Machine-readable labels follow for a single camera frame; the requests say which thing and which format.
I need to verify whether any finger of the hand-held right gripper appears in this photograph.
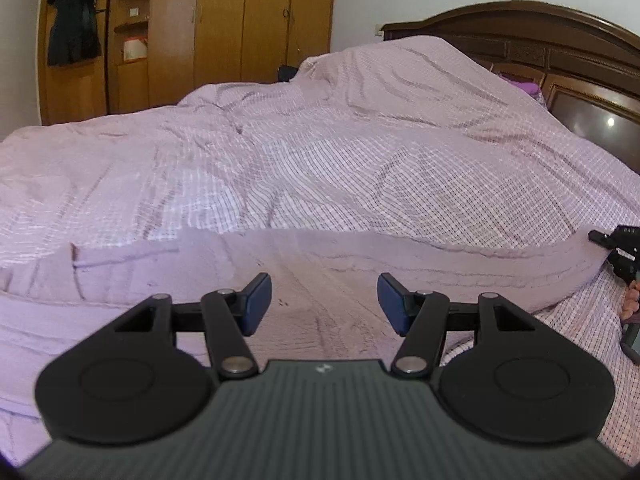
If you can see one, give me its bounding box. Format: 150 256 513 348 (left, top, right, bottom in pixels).
606 249 640 281
588 225 640 252

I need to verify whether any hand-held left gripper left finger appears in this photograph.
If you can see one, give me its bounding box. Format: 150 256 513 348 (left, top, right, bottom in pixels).
114 272 273 365

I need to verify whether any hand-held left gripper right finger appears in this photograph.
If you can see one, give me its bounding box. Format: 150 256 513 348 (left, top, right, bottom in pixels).
377 272 538 365

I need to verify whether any pink fleece garment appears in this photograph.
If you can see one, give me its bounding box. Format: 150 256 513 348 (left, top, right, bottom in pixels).
0 227 608 461

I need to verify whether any person's right hand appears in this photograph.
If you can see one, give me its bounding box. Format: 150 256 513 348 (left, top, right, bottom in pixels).
620 279 640 324

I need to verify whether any red checked bed sheet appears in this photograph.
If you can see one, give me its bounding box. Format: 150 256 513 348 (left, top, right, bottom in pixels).
532 260 640 466

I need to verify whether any pink checked quilt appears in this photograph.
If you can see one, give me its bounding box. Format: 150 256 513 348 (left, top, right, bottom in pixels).
0 35 640 281

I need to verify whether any purple cloth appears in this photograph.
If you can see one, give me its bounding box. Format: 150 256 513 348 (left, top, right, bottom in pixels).
500 74 546 103

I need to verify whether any dark wooden headboard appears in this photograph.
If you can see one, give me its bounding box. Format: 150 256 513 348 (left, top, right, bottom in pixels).
381 1 640 173

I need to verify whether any white and orange box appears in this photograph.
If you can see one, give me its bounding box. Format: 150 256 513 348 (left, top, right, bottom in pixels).
121 36 149 64

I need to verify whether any wooden wardrobe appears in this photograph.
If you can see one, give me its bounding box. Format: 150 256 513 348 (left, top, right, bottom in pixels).
24 0 337 126

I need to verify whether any black hanging coat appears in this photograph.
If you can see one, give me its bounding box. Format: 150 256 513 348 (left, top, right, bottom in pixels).
46 0 103 67

